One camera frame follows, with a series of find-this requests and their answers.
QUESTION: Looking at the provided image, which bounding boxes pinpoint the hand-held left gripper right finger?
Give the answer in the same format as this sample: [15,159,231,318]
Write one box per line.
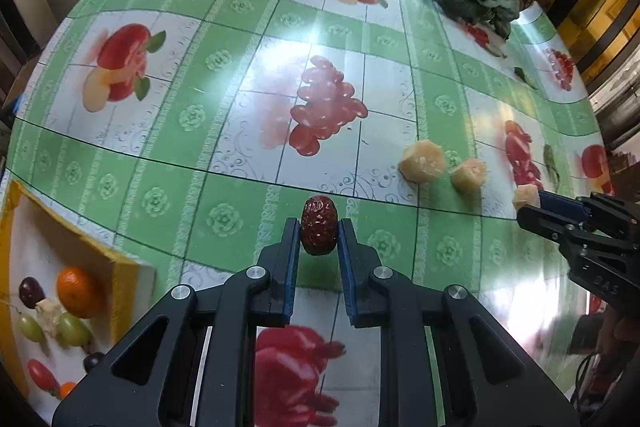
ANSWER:
[337,218,581,427]

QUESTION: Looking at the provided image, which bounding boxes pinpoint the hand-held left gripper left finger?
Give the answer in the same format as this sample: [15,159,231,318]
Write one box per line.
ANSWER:
[52,217,301,427]

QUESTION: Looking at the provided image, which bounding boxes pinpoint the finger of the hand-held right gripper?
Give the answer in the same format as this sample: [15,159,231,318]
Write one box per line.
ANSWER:
[539,193,613,228]
[517,206,591,253]

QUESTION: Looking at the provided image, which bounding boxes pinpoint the peeled sugarcane piece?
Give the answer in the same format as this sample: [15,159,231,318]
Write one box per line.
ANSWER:
[512,184,541,210]
[398,139,446,182]
[450,158,487,194]

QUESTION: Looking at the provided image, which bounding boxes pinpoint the red jujube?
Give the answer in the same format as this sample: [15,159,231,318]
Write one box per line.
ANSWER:
[300,195,337,256]

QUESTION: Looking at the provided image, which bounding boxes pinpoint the large orange mandarin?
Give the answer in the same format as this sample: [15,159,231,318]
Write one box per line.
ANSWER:
[56,267,103,319]

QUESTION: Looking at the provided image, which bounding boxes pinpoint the green grape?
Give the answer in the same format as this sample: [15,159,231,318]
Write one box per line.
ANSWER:
[17,314,46,343]
[56,312,93,348]

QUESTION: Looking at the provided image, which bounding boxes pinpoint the split sugarcane piece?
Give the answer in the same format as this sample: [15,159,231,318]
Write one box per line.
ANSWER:
[36,298,66,338]

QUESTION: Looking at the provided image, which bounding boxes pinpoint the white foam box yellow tape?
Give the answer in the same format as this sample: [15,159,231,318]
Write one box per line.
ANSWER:
[0,179,156,413]

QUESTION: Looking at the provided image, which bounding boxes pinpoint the cherry tomato with green stem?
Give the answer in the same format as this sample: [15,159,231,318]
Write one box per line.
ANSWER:
[27,358,58,393]

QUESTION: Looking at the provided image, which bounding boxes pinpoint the black cable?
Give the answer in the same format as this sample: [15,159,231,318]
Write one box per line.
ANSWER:
[575,352,618,410]

